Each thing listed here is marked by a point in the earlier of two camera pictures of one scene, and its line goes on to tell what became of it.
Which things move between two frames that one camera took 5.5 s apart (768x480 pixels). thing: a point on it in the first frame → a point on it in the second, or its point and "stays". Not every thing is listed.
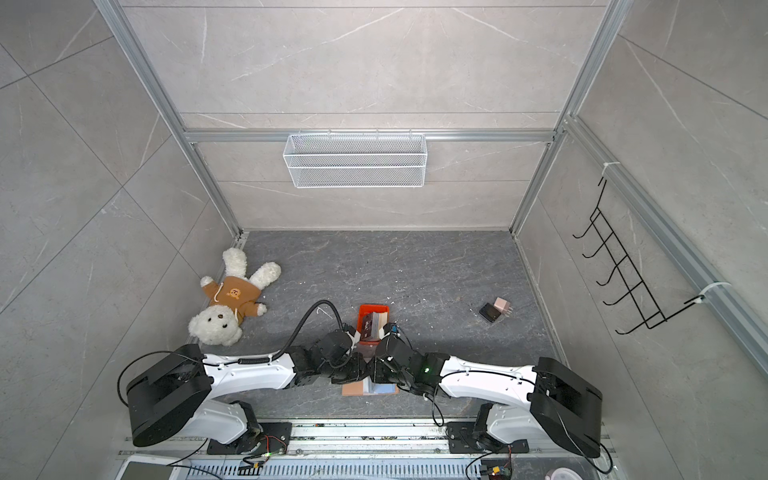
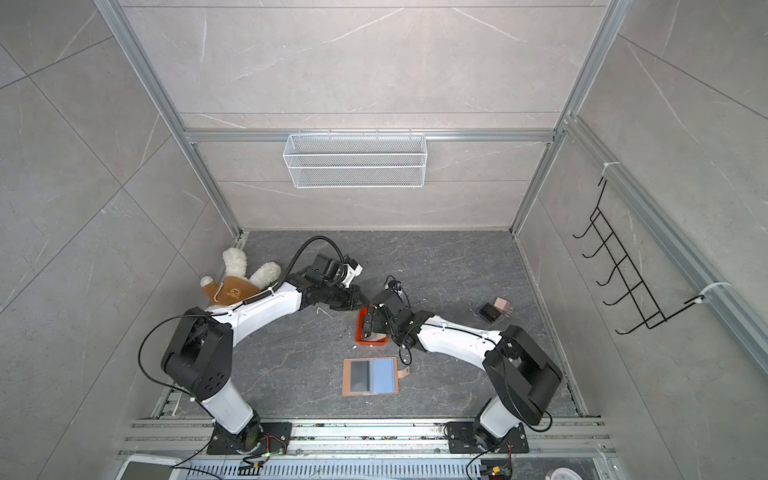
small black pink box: [492, 312] stays
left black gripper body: [350, 371] → [337, 295]
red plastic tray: [364, 322] stays
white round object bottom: [563, 473] stays
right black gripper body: [382, 374] → [379, 324]
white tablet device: [146, 467] stays
